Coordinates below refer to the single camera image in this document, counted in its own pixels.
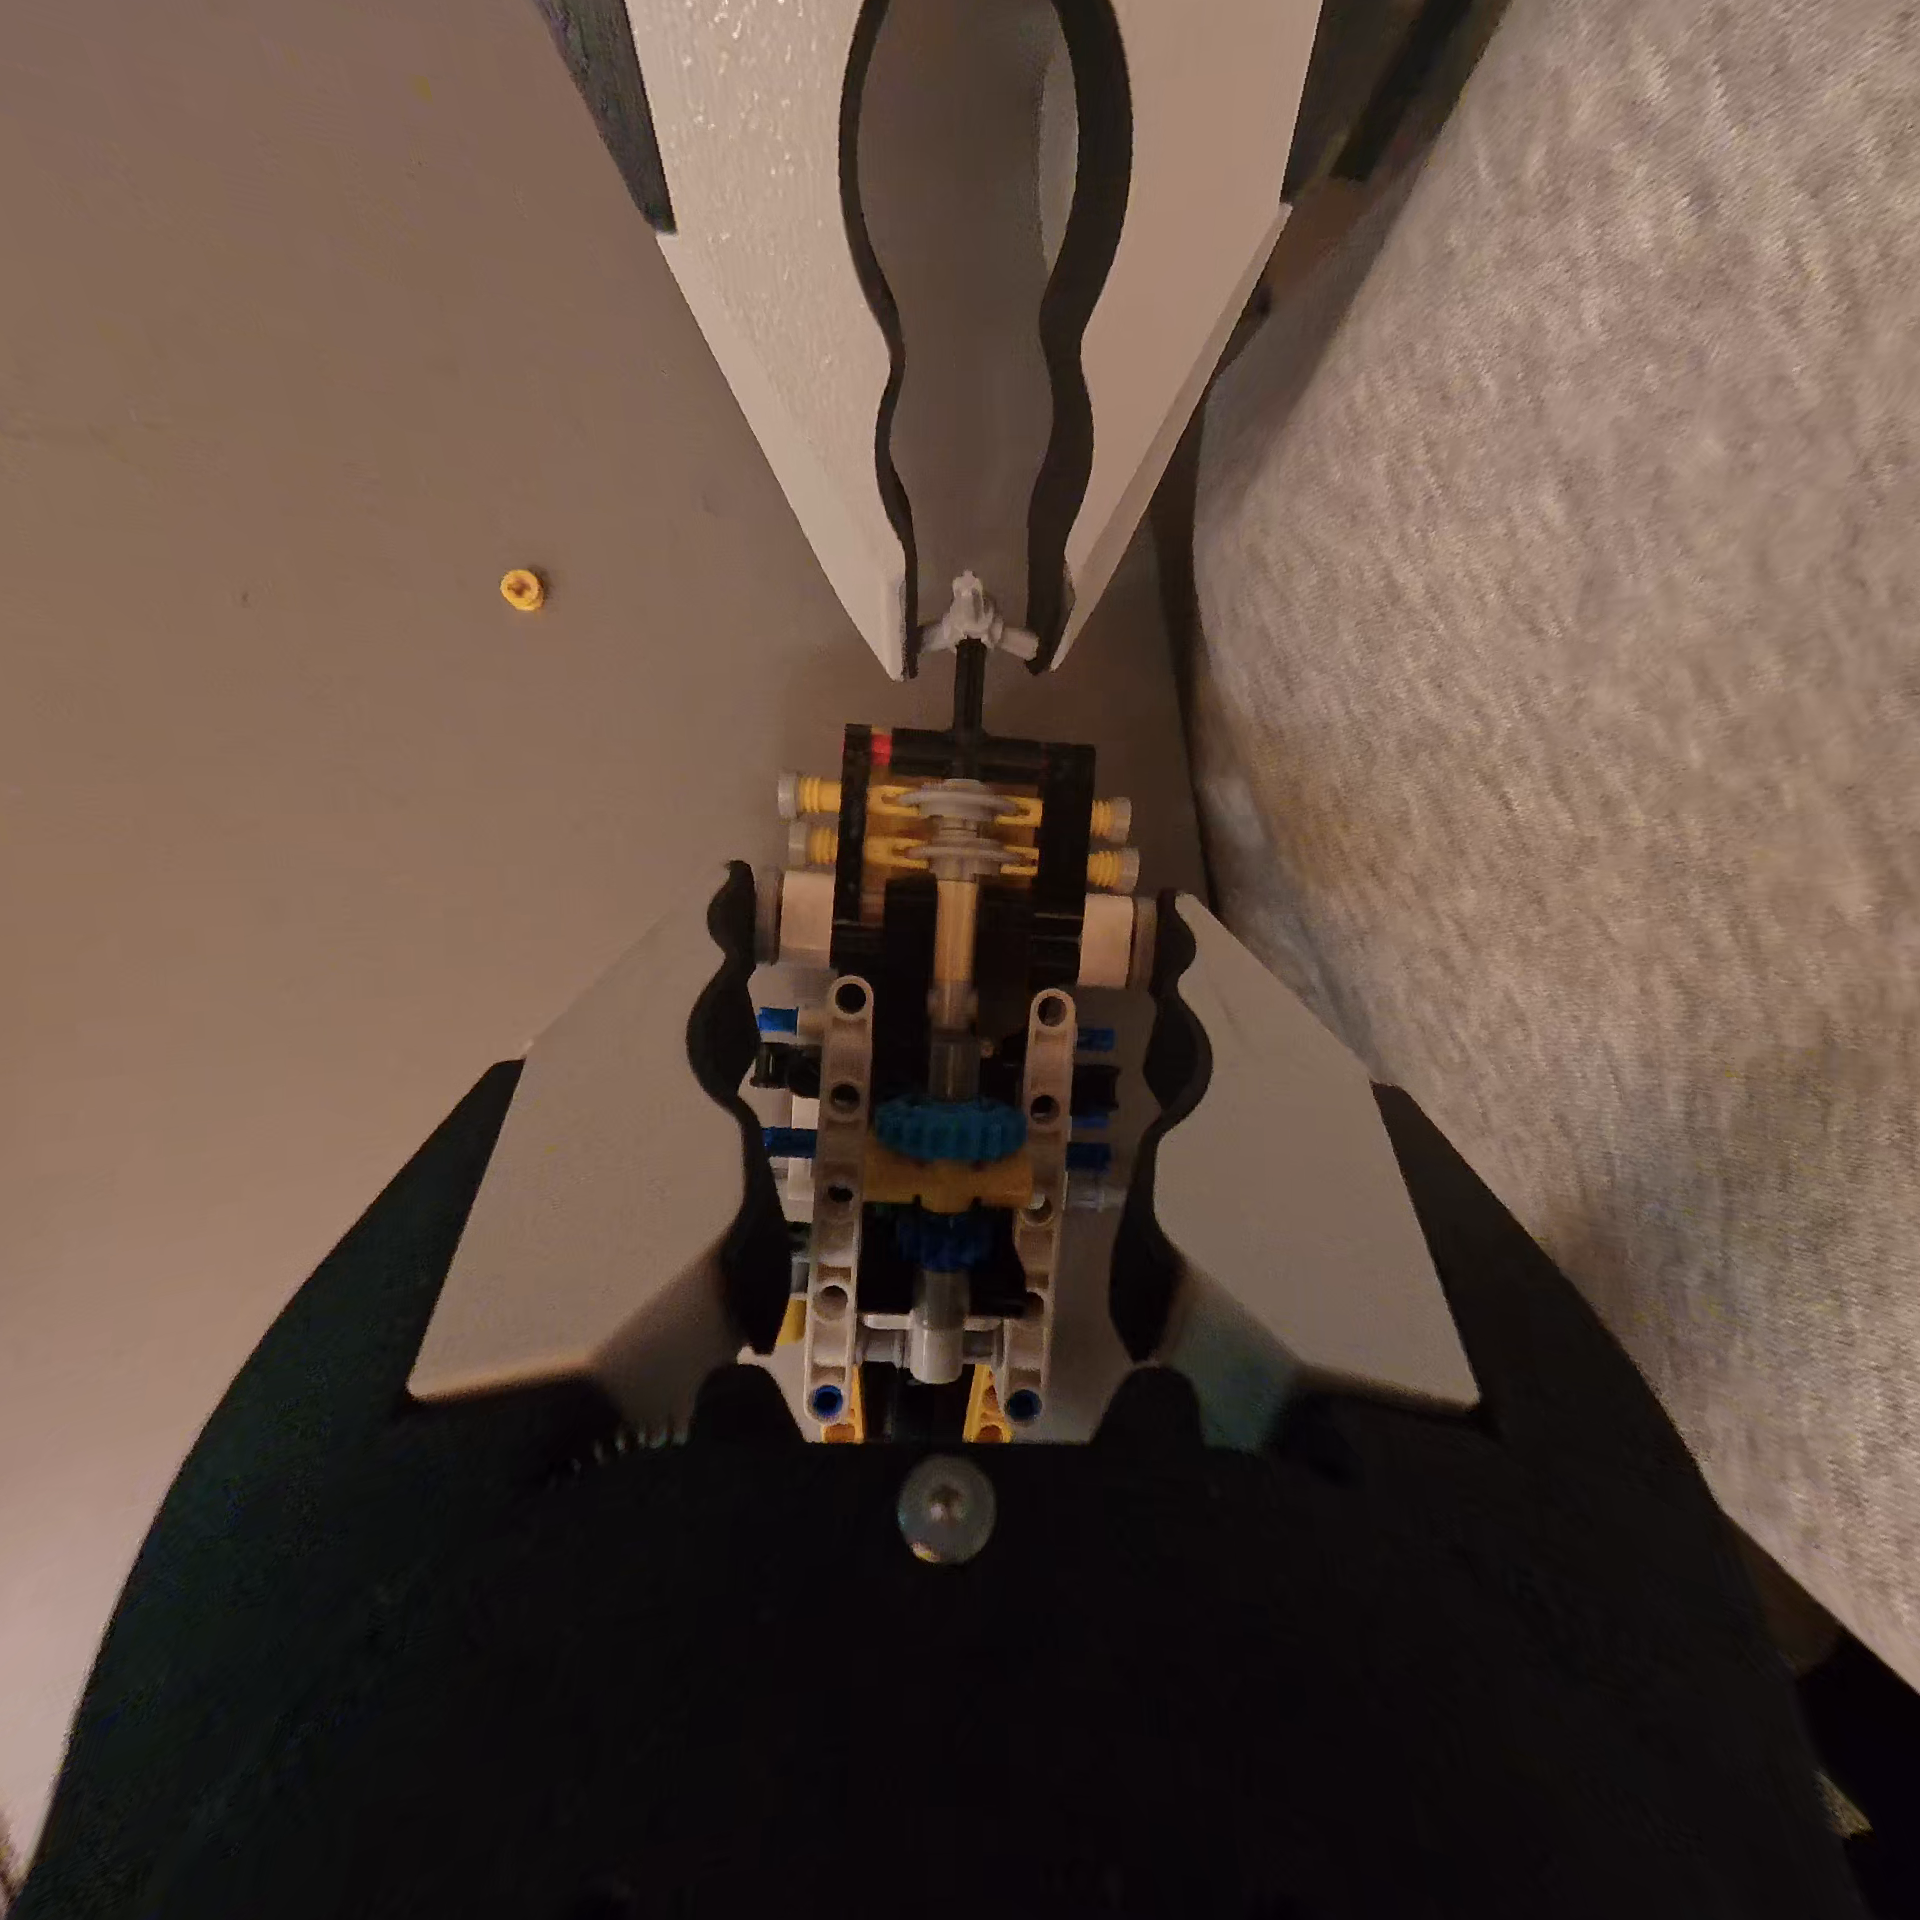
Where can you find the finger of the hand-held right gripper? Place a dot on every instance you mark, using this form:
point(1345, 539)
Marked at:
point(751, 181)
point(1201, 181)

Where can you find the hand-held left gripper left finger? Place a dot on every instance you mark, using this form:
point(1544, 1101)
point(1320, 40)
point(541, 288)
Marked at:
point(599, 1201)

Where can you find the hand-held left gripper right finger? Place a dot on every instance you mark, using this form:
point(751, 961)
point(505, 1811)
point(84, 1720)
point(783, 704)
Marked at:
point(1291, 1170)

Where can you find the yellow black lego assembly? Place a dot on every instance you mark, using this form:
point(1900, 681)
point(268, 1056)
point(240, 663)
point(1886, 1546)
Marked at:
point(960, 901)

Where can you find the small grey lego connector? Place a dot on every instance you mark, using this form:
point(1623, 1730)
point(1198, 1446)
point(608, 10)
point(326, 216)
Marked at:
point(973, 615)

